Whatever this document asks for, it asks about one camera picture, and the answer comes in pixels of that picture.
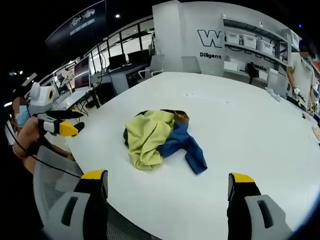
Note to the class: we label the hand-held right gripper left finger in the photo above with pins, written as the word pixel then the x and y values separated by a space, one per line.
pixel 86 215

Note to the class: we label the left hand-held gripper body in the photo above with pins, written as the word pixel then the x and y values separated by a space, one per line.
pixel 41 98

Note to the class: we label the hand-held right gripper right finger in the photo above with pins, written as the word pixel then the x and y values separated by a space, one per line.
pixel 246 215

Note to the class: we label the yellow and blue garment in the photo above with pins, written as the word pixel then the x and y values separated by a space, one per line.
pixel 147 140

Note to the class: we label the white desk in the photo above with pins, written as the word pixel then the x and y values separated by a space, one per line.
pixel 75 96

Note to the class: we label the blue face mask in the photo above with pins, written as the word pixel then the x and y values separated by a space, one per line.
pixel 22 122

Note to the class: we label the computer monitor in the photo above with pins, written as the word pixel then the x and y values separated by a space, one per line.
pixel 117 62
pixel 138 57
pixel 82 73

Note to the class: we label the grey mesh chair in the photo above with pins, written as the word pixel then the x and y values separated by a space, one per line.
pixel 50 180

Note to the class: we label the white cloth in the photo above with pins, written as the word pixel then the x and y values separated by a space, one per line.
pixel 274 94

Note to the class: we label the white storage box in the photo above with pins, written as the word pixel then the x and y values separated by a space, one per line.
pixel 249 41
pixel 265 46
pixel 233 38

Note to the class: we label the white shelf unit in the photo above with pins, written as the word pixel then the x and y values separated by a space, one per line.
pixel 277 35

